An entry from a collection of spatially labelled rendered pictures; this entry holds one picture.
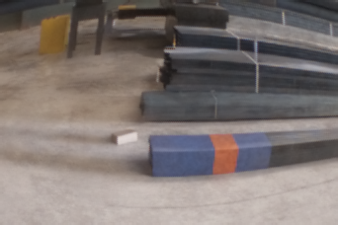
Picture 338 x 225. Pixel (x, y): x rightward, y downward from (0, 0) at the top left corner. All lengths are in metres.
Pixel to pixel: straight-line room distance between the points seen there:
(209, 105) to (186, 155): 0.91
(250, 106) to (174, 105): 0.58
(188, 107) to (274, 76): 0.85
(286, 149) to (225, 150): 0.45
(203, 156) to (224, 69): 1.18
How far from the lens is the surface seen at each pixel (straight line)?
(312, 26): 9.88
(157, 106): 3.53
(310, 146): 3.01
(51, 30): 6.34
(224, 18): 6.08
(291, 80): 4.02
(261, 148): 2.84
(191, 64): 3.72
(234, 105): 3.63
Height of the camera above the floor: 1.24
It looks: 19 degrees down
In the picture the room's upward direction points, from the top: 2 degrees clockwise
